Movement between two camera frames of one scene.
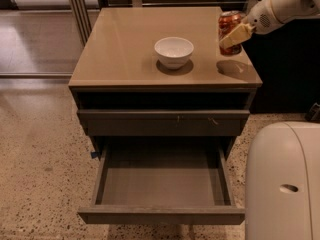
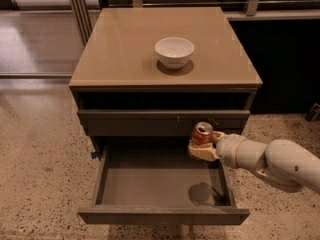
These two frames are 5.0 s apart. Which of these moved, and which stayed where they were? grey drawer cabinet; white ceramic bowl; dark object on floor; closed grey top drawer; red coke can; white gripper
Moved: white gripper; red coke can
Stayed: dark object on floor; grey drawer cabinet; closed grey top drawer; white ceramic bowl
